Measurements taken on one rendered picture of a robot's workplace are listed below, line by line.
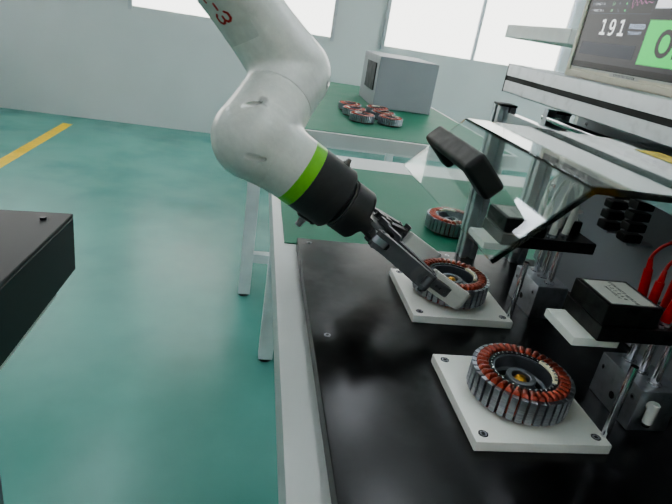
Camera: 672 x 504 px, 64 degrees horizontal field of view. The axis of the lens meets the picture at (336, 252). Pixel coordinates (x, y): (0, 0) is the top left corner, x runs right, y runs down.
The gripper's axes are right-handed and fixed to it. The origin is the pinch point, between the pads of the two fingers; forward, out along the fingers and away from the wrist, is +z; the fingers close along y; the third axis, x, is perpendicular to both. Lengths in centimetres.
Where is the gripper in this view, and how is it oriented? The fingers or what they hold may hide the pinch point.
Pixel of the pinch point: (443, 276)
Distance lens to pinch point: 83.1
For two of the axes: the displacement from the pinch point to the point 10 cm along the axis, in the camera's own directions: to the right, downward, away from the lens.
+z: 7.7, 5.3, 3.4
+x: 6.2, -7.4, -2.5
